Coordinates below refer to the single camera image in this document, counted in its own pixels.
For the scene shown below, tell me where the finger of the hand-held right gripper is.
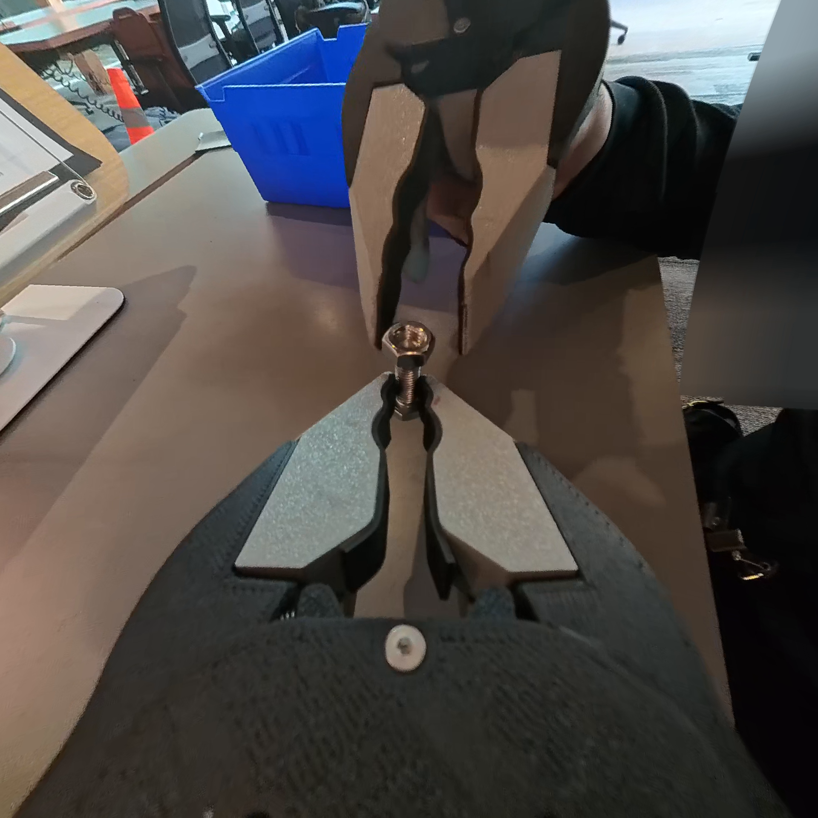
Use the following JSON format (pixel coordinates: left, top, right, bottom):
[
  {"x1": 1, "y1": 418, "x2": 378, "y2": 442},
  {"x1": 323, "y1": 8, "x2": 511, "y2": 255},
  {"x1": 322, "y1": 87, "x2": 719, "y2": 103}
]
[
  {"x1": 350, "y1": 82, "x2": 429, "y2": 351},
  {"x1": 457, "y1": 50, "x2": 553, "y2": 355}
]

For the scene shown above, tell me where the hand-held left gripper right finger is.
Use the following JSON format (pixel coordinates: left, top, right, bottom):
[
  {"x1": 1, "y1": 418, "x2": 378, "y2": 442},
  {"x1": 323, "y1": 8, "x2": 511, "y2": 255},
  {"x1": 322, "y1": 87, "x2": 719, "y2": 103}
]
[{"x1": 421, "y1": 376, "x2": 580, "y2": 602}]

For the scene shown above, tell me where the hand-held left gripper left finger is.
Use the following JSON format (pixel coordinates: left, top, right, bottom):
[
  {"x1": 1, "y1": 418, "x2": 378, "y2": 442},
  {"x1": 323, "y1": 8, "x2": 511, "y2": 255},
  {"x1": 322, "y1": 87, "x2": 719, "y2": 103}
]
[{"x1": 233, "y1": 372, "x2": 392, "y2": 595}]

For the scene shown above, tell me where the silver metal bolt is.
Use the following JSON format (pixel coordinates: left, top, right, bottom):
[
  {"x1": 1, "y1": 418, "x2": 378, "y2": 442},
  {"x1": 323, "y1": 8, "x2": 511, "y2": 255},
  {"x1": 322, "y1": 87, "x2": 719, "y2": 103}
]
[{"x1": 391, "y1": 353, "x2": 426, "y2": 423}]

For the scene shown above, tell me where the person's right forearm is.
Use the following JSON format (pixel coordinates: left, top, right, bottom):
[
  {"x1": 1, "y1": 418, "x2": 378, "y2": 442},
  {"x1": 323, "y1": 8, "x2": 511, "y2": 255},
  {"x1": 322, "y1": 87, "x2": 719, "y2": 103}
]
[{"x1": 543, "y1": 75, "x2": 742, "y2": 259}]

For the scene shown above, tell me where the person's right hand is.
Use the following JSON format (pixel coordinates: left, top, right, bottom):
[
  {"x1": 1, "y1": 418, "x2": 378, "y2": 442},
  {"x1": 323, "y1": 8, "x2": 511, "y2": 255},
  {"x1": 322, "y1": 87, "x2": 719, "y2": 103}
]
[{"x1": 550, "y1": 80, "x2": 616, "y2": 200}]

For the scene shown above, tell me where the blue plastic bin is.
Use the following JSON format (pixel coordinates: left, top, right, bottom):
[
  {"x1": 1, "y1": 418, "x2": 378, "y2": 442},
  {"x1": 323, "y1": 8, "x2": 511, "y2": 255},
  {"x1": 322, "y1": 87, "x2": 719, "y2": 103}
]
[{"x1": 195, "y1": 26, "x2": 372, "y2": 208}]

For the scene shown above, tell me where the black office chair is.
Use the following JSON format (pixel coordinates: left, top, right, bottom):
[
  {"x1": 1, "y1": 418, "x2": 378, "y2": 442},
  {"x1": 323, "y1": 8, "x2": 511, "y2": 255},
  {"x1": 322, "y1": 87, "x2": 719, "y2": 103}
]
[
  {"x1": 158, "y1": 0, "x2": 232, "y2": 78},
  {"x1": 233, "y1": 0, "x2": 304, "y2": 58}
]

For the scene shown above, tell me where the orange traffic cone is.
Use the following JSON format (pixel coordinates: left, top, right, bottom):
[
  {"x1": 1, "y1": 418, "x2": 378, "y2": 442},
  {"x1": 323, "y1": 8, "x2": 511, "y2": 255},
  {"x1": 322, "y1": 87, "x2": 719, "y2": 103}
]
[{"x1": 107, "y1": 67, "x2": 156, "y2": 144}]

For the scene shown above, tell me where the black bag with metal clips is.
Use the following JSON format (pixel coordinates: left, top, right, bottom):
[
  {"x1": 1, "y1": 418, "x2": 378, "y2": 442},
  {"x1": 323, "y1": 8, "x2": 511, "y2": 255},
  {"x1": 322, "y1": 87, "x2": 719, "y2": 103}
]
[{"x1": 680, "y1": 396, "x2": 818, "y2": 787}]

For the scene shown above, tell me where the light wooden board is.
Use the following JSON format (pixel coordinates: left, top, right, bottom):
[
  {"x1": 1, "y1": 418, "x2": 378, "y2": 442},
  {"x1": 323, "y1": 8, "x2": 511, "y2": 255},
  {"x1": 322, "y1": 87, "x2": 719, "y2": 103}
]
[{"x1": 0, "y1": 45, "x2": 129, "y2": 301}]

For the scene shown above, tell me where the brown chair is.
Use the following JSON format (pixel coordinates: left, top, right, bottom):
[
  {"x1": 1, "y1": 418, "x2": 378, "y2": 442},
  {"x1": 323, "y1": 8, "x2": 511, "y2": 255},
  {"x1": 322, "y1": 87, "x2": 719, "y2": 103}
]
[{"x1": 112, "y1": 9, "x2": 189, "y2": 97}]

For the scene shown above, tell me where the white monitor base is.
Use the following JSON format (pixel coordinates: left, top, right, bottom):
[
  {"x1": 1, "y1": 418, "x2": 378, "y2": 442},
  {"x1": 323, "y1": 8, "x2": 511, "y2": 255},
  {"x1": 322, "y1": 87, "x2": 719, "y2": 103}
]
[{"x1": 0, "y1": 285, "x2": 124, "y2": 432}]

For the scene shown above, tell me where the clear sign holder with paper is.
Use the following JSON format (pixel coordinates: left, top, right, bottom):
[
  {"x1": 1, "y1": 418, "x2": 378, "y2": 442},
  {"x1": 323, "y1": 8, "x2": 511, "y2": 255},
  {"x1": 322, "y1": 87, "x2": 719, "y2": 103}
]
[{"x1": 0, "y1": 89, "x2": 103, "y2": 225}]

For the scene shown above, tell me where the brown wooden table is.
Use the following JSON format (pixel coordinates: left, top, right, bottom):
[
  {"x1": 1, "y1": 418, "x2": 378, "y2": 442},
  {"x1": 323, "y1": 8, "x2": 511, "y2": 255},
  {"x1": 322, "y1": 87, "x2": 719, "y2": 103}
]
[{"x1": 0, "y1": 6, "x2": 161, "y2": 60}]

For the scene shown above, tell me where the black coiled cable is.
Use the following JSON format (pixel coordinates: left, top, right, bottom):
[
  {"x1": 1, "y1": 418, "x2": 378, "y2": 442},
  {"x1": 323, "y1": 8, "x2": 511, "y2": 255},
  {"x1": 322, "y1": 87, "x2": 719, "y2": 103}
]
[{"x1": 41, "y1": 58, "x2": 125, "y2": 124}]

